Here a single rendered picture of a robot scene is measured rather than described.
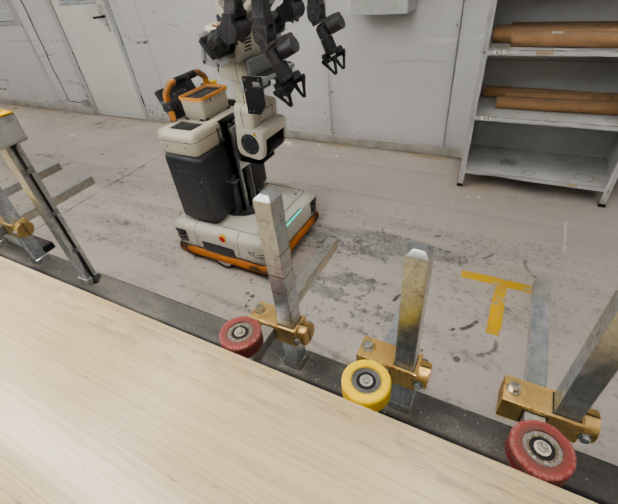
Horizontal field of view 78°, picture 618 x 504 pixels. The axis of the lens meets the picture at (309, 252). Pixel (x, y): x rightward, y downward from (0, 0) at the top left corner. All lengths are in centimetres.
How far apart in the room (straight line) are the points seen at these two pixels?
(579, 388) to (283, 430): 43
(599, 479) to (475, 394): 90
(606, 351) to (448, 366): 123
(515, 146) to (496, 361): 189
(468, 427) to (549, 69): 262
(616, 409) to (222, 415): 158
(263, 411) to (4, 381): 48
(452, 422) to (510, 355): 108
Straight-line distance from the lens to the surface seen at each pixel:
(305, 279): 91
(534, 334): 84
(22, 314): 102
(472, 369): 182
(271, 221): 62
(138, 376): 75
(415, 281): 57
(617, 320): 58
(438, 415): 87
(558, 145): 332
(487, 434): 87
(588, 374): 65
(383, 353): 76
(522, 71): 315
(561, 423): 74
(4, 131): 115
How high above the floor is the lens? 146
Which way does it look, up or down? 39 degrees down
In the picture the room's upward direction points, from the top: 6 degrees counter-clockwise
